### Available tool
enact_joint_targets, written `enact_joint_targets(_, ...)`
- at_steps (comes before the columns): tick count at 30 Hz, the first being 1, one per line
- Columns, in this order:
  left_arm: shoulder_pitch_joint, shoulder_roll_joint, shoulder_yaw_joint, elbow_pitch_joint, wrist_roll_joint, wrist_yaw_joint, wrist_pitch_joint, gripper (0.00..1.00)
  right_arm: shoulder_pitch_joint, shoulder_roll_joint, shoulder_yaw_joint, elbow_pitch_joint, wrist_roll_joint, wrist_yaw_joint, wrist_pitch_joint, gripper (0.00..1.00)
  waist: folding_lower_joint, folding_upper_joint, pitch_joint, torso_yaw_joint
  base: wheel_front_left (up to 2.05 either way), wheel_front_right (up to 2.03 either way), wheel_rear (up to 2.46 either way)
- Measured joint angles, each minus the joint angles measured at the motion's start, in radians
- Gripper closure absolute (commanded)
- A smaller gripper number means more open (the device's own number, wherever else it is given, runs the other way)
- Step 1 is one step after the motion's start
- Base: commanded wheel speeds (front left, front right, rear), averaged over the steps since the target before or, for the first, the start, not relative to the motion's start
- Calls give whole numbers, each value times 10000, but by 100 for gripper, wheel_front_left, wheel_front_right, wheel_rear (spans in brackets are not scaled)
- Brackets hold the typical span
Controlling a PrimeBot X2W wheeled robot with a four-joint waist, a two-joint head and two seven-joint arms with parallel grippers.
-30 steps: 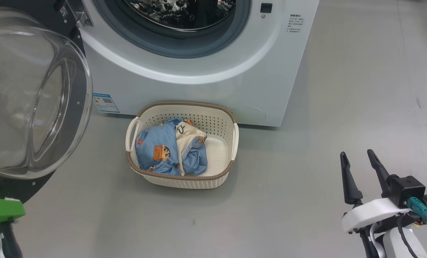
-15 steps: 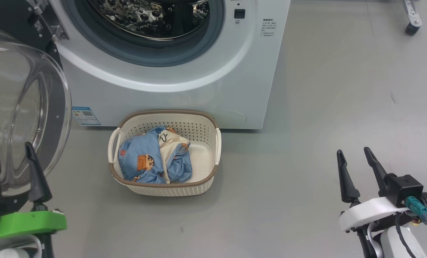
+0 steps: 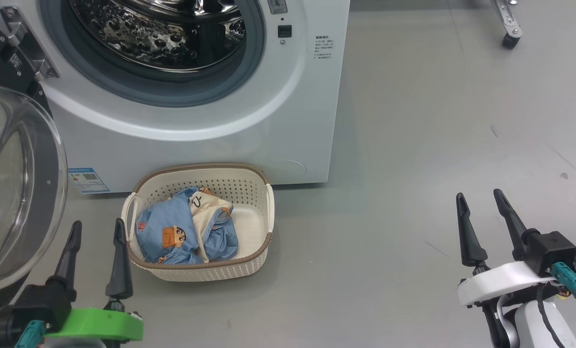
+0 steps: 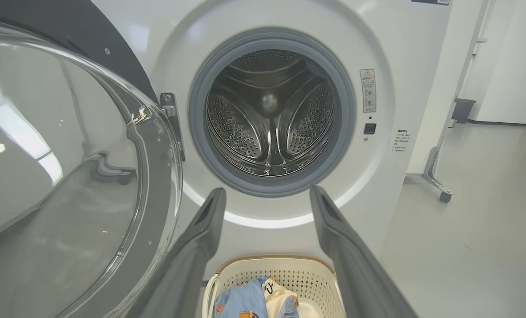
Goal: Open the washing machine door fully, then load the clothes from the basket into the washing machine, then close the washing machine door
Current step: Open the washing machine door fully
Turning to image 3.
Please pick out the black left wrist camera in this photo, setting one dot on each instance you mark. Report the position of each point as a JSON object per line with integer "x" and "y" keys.
{"x": 41, "y": 302}

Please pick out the blue cartoon print pants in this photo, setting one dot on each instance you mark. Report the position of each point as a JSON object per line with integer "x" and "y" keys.
{"x": 223, "y": 241}

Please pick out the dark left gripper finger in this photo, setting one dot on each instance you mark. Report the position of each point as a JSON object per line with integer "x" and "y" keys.
{"x": 120, "y": 270}
{"x": 68, "y": 266}

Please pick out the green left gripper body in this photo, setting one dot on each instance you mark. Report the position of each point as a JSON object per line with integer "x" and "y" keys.
{"x": 99, "y": 324}

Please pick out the blue energy label sticker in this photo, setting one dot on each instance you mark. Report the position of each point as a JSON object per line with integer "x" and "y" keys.
{"x": 87, "y": 180}

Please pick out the steel washer drum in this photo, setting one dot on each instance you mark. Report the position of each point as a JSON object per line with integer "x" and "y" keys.
{"x": 138, "y": 38}

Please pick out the black glass washer door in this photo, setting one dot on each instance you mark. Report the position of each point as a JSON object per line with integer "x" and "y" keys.
{"x": 22, "y": 193}

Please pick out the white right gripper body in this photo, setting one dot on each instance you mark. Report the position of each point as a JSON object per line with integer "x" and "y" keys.
{"x": 500, "y": 280}

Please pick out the cream perforated laundry basket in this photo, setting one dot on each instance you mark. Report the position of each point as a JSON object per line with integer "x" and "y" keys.
{"x": 249, "y": 227}

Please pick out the grey warning sticker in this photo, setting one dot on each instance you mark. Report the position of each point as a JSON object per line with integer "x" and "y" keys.
{"x": 277, "y": 6}

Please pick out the metal leg with caster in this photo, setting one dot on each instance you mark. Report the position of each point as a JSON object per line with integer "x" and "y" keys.
{"x": 509, "y": 24}

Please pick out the blue cream cartoon shirt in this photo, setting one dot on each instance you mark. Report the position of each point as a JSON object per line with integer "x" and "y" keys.
{"x": 160, "y": 227}

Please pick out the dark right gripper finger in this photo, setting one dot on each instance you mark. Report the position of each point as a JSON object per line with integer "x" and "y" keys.
{"x": 512, "y": 227}
{"x": 471, "y": 241}

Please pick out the white front-load washing machine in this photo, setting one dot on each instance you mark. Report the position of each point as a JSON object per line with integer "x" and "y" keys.
{"x": 196, "y": 116}

